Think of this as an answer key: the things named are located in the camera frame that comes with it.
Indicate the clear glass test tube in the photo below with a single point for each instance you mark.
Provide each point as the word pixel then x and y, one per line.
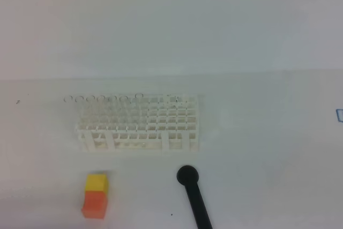
pixel 126 110

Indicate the white plastic test tube rack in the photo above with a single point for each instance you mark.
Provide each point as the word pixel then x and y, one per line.
pixel 136 122

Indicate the black round-headed stand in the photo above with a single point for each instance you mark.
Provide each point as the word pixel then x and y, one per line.
pixel 188 177

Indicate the yellow cube block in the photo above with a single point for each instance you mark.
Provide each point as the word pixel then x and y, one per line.
pixel 97 182

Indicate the orange cube block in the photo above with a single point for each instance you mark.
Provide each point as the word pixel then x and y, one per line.
pixel 95 205

